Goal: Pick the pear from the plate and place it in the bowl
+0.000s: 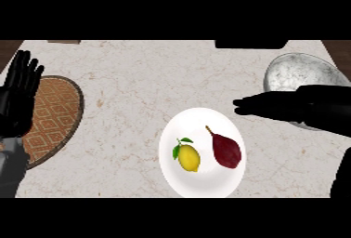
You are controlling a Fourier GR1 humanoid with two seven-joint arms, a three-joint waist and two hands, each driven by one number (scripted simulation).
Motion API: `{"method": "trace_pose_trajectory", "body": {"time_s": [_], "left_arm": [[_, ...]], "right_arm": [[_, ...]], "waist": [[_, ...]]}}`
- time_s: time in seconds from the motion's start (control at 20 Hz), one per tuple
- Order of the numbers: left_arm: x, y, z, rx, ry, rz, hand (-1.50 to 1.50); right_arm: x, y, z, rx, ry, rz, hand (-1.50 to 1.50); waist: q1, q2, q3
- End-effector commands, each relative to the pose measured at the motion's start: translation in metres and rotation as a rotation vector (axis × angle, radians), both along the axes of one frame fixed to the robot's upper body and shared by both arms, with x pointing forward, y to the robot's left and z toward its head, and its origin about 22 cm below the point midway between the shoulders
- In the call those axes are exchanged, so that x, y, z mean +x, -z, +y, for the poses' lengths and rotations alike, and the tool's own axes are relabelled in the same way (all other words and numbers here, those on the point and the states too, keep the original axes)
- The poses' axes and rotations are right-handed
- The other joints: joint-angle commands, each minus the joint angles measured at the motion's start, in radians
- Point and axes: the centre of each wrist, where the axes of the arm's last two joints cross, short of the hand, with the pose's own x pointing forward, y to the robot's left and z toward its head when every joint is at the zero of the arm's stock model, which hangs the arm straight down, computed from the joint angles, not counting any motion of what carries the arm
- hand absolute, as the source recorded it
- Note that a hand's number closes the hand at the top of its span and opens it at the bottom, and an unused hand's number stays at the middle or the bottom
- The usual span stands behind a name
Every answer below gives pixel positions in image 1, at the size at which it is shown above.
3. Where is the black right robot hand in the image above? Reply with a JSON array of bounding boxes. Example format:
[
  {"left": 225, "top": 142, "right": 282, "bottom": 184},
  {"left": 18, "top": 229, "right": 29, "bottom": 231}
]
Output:
[{"left": 231, "top": 84, "right": 351, "bottom": 138}]

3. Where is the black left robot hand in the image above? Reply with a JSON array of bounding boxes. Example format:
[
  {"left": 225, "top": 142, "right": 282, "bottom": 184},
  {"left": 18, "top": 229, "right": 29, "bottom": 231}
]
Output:
[{"left": 0, "top": 49, "right": 47, "bottom": 139}]

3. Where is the dark red pear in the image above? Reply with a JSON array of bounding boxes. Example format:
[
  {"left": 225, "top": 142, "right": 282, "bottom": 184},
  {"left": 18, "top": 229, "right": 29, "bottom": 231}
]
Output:
[{"left": 204, "top": 125, "right": 243, "bottom": 170}]

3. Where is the white plate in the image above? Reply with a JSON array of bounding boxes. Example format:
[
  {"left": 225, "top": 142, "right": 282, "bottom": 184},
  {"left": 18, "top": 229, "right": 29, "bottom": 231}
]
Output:
[{"left": 157, "top": 107, "right": 247, "bottom": 199}]

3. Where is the brown woven round placemat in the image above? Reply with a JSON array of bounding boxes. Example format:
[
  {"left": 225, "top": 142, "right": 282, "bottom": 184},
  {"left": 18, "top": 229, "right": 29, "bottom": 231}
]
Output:
[{"left": 20, "top": 74, "right": 86, "bottom": 170}]

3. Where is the brown flat object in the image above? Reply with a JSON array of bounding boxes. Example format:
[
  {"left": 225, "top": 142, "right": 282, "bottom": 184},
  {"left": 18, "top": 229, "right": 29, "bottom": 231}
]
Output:
[{"left": 47, "top": 39, "right": 82, "bottom": 45}]

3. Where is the black appliance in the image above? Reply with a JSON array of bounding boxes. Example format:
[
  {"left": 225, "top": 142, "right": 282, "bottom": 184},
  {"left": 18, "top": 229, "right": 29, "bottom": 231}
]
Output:
[{"left": 213, "top": 39, "right": 288, "bottom": 50}]

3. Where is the yellow lemon with leaves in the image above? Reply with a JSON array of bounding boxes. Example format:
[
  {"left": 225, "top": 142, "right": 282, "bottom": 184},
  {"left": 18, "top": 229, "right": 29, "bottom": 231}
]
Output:
[{"left": 170, "top": 137, "right": 201, "bottom": 173}]

